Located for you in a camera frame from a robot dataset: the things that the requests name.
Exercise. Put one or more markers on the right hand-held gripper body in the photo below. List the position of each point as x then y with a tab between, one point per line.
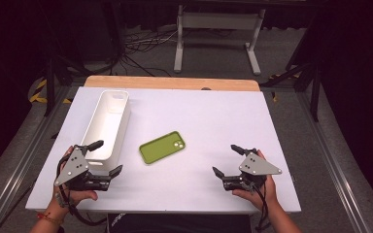
255	166

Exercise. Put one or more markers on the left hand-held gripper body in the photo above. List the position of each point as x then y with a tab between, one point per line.
76	165

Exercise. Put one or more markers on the white plastic storage bin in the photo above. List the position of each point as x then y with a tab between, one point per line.
107	129

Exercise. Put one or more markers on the green phone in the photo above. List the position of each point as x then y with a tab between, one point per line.
162	147

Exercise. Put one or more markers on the person's right hand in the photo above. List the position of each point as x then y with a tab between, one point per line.
268	194

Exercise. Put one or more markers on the person's left hand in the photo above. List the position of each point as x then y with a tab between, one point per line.
77	195

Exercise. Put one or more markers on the white table board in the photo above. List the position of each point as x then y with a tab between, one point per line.
191	129

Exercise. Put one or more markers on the person's dark clothing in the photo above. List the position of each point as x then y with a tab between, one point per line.
178	223

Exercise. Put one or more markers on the yellow black floor tape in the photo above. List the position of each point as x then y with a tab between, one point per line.
40	93

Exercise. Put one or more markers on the black metal stand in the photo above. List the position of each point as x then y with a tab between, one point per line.
304	74
55	64

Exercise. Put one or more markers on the wooden table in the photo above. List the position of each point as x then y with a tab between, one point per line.
175	83

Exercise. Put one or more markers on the white metal stand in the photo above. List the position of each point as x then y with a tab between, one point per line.
218	21

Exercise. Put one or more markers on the aluminium floor rail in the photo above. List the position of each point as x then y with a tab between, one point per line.
16	168
333	161

